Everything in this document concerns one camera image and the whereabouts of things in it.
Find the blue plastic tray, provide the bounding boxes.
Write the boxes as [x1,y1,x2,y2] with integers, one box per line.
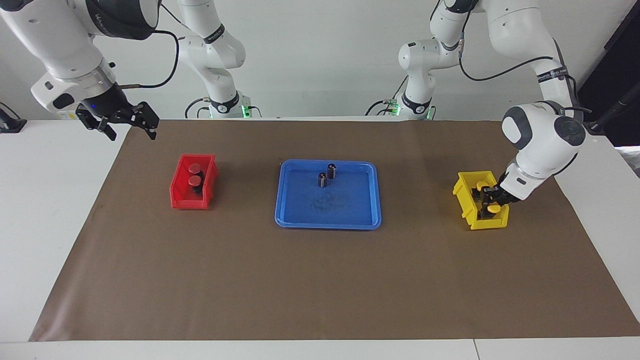
[274,159,382,230]

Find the black pole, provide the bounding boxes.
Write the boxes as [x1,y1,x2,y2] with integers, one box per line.
[587,90,640,137]

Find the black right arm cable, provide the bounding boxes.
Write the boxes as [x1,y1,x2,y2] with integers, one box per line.
[119,29,181,91]

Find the brown paper table mat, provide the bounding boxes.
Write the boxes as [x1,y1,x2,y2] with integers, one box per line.
[29,119,640,342]

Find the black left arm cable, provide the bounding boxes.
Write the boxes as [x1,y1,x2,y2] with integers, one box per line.
[458,27,594,127]

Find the red plastic bin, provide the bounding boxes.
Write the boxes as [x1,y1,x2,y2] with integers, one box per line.
[170,153,220,210]

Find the black panel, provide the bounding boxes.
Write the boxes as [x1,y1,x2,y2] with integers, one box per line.
[577,0,640,148]

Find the yellow plastic bin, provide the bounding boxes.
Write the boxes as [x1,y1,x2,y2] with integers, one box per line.
[453,170,510,231]

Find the black stand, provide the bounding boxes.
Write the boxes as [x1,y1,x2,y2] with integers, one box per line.
[0,102,27,134]

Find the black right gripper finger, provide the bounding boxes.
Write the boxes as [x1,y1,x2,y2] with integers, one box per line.
[127,101,161,141]
[75,106,119,142]

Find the black base cable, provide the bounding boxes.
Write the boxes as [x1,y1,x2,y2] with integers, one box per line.
[184,96,263,120]
[365,75,410,117]

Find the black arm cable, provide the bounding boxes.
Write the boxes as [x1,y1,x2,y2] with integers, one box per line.
[119,29,181,91]
[458,27,594,127]

